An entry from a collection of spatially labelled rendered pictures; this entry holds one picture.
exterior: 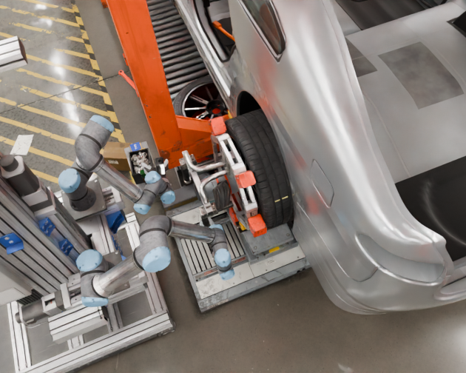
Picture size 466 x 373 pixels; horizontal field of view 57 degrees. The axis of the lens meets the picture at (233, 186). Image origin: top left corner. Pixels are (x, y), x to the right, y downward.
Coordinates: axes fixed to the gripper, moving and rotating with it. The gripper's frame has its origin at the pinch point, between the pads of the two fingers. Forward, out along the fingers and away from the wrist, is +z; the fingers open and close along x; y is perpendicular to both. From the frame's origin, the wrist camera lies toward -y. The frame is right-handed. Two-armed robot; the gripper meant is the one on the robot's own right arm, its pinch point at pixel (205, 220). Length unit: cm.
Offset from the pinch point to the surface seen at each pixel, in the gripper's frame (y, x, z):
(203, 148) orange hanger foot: -21, -18, 63
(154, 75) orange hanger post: 51, -1, 63
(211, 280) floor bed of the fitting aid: -75, 6, -4
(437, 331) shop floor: -83, -116, -89
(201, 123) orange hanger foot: -9, -22, 73
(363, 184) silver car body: 83, -47, -52
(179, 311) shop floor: -83, 34, -14
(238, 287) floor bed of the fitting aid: -75, -9, -16
